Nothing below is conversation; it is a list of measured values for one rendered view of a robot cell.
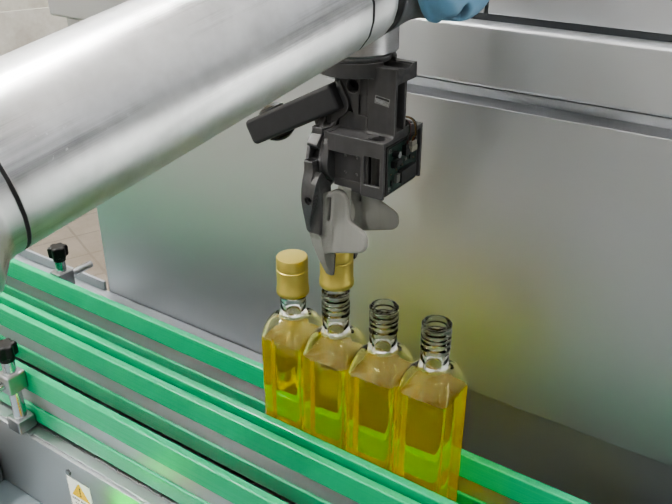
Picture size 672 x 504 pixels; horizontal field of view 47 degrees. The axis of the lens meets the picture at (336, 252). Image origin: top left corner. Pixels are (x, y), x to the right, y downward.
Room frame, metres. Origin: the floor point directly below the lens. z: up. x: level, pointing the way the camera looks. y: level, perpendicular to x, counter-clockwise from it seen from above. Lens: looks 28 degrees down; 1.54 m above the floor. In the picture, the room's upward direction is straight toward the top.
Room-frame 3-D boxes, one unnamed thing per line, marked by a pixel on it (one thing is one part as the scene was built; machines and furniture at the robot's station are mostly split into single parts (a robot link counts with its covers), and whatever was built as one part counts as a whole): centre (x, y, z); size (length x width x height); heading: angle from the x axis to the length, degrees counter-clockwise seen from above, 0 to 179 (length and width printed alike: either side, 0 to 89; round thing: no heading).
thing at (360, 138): (0.67, -0.02, 1.32); 0.09 x 0.08 x 0.12; 57
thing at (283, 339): (0.72, 0.05, 0.99); 0.06 x 0.06 x 0.21; 57
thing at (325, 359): (0.68, 0.00, 0.99); 0.06 x 0.06 x 0.21; 57
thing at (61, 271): (1.06, 0.41, 0.94); 0.07 x 0.04 x 0.13; 146
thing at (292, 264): (0.72, 0.05, 1.14); 0.04 x 0.04 x 0.04
